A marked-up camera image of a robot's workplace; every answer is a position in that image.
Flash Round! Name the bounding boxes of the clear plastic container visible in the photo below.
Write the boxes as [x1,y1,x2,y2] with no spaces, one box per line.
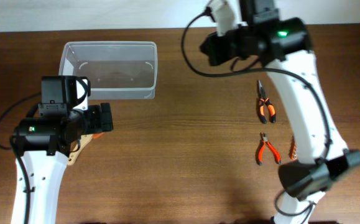
[59,41,158,100]

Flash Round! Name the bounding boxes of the orange black long-nose pliers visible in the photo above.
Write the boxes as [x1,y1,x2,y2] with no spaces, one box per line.
[257,80,277,124]

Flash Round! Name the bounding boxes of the red black cutting pliers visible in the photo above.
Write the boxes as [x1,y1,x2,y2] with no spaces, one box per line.
[256,132,282,166]

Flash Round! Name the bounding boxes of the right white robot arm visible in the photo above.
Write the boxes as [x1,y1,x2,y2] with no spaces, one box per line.
[200,1,360,223]

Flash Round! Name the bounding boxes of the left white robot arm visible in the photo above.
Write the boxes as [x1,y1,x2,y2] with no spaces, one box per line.
[10,103,113,223]

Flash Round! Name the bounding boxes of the orange scraper wooden handle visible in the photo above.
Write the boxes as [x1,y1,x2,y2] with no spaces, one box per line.
[67,133,104,166]

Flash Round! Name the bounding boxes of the orange socket bit rail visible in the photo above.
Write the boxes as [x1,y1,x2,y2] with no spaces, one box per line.
[289,137,297,161]

